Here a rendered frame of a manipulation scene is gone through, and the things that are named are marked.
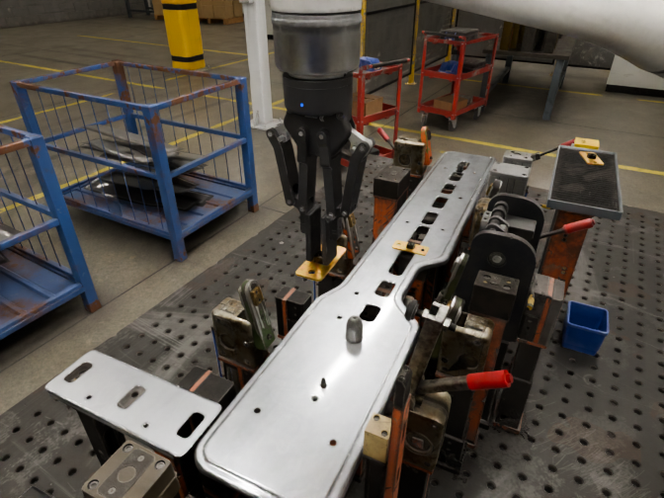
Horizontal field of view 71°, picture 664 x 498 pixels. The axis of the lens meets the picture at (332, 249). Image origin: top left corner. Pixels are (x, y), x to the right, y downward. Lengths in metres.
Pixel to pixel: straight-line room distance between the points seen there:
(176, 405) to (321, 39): 0.58
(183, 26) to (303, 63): 7.67
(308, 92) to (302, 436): 0.48
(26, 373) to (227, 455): 1.91
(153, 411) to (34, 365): 1.82
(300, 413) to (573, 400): 0.74
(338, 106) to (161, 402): 0.54
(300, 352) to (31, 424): 0.70
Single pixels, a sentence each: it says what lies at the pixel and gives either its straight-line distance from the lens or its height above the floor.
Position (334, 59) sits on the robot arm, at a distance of 0.48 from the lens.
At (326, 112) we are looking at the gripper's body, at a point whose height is 1.46.
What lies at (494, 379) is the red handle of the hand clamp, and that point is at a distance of 0.64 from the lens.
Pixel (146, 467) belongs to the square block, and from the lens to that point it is 0.67.
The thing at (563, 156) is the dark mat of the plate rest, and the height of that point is 1.16.
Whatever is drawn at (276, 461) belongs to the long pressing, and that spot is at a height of 1.00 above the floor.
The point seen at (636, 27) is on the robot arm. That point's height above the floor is 1.52.
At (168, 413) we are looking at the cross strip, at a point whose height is 1.00.
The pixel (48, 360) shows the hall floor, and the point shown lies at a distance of 2.58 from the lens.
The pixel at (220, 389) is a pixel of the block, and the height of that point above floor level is 0.98.
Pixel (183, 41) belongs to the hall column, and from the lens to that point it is 8.18.
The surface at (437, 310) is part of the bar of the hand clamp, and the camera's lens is 0.62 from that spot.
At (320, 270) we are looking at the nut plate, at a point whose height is 1.25.
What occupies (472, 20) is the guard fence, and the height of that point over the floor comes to 0.70.
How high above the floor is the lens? 1.59
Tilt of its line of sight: 32 degrees down
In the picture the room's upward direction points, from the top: straight up
